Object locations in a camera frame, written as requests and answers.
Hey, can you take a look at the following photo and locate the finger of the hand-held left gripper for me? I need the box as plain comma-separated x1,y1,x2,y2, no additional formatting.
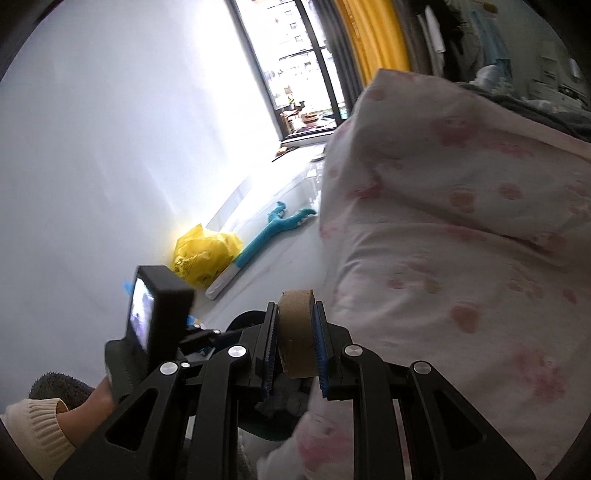
178,322,232,360

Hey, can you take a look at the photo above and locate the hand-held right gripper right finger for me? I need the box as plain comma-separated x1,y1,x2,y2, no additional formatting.
311,300,536,480

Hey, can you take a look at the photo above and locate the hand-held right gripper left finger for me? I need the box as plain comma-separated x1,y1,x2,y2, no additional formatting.
53,301,282,480

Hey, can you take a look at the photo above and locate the wide cardboard tape roll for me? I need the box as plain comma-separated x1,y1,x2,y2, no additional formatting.
277,288,319,380

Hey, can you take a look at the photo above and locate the person's left forearm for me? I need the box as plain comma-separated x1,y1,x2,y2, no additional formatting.
0,381,116,480

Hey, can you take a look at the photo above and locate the grey crumpled wrapper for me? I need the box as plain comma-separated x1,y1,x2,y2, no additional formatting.
256,377,311,417

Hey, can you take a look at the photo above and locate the yellow plastic bag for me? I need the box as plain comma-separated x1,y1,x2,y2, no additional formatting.
173,224,244,289

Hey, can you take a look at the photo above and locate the grey fuzzy cloth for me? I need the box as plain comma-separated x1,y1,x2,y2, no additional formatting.
28,373,95,402

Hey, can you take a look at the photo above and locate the pink printed blanket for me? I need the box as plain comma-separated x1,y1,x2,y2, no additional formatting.
259,68,591,480

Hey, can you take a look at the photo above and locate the window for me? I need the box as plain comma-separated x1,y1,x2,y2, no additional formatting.
231,0,352,141

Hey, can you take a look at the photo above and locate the grey curtain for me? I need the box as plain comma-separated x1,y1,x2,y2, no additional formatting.
314,0,365,116

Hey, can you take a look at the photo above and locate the yellow curtain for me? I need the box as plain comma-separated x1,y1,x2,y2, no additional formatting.
332,0,414,86

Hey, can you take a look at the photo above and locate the grey blanket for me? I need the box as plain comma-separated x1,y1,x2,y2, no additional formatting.
462,82,591,140

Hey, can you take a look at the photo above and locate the white hanging shirt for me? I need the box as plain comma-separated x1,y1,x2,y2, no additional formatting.
416,4,447,70

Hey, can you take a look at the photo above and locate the black hanging garment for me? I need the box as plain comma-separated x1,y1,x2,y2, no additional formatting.
443,0,481,79

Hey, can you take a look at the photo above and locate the light blue hanging shirt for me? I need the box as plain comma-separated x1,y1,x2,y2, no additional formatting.
471,9,514,85

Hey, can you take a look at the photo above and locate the teal long-handled toy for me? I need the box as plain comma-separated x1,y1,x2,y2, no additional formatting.
205,202,318,301

